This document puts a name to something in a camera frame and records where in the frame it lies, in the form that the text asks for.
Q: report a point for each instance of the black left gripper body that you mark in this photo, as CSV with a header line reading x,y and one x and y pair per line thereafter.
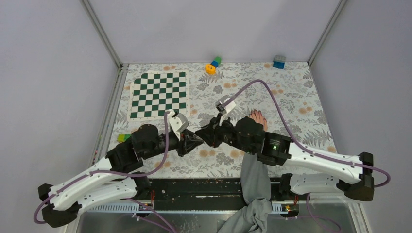
x,y
181,147

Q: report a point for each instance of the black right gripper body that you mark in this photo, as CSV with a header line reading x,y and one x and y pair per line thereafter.
x,y
224,133

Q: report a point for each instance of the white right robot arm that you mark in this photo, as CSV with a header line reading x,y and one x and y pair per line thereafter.
x,y
335,173

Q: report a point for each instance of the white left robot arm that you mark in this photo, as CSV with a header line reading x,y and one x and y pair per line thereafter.
x,y
113,177

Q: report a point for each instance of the grey sleeved forearm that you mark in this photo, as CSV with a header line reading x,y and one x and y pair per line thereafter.
x,y
256,192

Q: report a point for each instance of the person's hand with painted nails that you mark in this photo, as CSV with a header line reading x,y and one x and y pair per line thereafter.
x,y
258,117

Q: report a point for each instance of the green white chessboard mat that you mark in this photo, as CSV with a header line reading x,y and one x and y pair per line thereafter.
x,y
153,93

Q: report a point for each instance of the blue yellow toy car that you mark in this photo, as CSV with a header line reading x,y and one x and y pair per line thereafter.
x,y
123,137

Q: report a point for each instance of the yellow blue green toy blocks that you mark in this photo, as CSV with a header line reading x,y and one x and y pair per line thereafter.
x,y
211,68

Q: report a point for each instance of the floral tablecloth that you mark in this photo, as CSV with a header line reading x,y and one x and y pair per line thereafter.
x,y
290,102

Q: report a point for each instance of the blue grey toy block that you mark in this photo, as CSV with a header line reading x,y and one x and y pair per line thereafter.
x,y
279,61

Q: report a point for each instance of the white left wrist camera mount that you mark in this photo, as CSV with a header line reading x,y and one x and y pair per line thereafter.
x,y
178,123

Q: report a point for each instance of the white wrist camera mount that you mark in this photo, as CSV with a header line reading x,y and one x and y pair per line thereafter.
x,y
178,123
224,106

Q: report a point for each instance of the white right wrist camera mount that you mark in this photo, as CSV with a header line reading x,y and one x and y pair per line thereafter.
x,y
224,106

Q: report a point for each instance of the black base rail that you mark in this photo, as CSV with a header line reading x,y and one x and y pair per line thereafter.
x,y
211,194

